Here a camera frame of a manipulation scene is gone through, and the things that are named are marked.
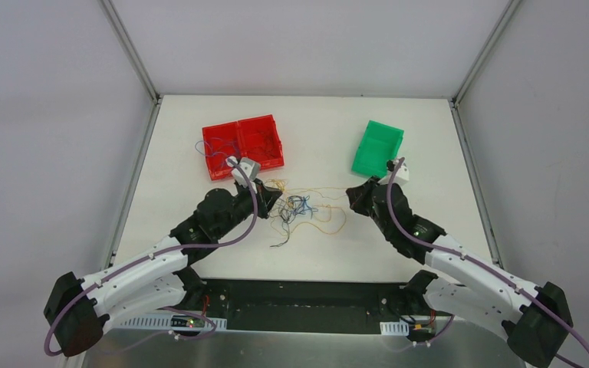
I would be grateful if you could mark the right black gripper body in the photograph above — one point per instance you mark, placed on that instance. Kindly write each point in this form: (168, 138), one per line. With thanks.
(368, 195)

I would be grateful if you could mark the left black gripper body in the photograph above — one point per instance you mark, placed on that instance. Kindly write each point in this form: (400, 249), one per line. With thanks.
(263, 197)

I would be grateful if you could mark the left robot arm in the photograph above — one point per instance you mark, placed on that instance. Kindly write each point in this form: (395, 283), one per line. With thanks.
(80, 311)

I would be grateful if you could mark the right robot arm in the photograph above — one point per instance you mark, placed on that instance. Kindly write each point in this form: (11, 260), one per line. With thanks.
(533, 320)

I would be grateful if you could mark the green bin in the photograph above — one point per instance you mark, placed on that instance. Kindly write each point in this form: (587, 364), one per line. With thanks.
(379, 144)

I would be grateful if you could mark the red double bin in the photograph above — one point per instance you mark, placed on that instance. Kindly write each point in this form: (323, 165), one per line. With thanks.
(256, 138)

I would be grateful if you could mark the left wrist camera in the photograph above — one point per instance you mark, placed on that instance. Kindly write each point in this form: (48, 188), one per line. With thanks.
(244, 170)

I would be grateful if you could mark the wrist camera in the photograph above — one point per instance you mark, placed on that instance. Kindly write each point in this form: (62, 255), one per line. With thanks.
(398, 171)
(244, 170)

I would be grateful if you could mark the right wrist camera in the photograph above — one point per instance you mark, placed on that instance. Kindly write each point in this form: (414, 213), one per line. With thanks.
(398, 171)

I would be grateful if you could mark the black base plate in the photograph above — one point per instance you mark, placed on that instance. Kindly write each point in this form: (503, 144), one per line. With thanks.
(304, 306)

